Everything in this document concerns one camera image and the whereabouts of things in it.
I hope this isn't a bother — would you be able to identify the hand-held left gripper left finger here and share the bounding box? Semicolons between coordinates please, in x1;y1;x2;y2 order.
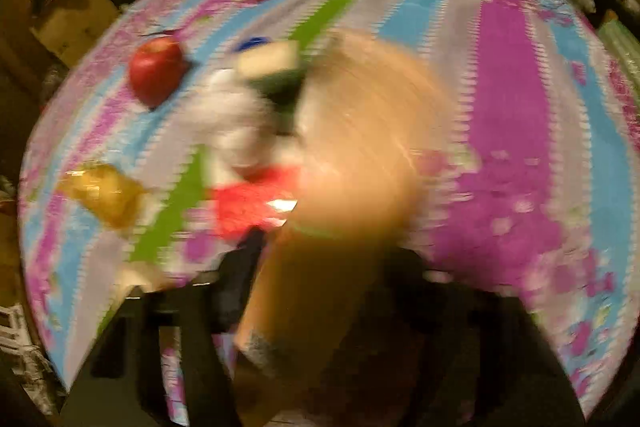
60;227;266;427

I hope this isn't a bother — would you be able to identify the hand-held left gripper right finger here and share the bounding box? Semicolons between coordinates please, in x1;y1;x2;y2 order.
370;247;588;427

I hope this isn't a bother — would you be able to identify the red white cigarette box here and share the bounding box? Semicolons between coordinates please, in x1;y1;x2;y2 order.
210;167;301;240

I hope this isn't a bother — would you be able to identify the yellow wrapper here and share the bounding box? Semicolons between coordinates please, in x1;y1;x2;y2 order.
57;162;151;230

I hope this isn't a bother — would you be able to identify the floral striped bedsheet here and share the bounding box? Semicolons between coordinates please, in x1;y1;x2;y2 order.
17;0;636;427

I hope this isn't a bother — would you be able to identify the red apple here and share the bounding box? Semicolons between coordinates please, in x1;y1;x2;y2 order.
129;36;188;108

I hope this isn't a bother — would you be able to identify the blue bottle cap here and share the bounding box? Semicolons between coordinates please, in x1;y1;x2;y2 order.
235;37;273;54

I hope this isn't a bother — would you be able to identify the cardboard box by wardrobe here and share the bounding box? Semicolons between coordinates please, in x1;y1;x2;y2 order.
30;0;121;68

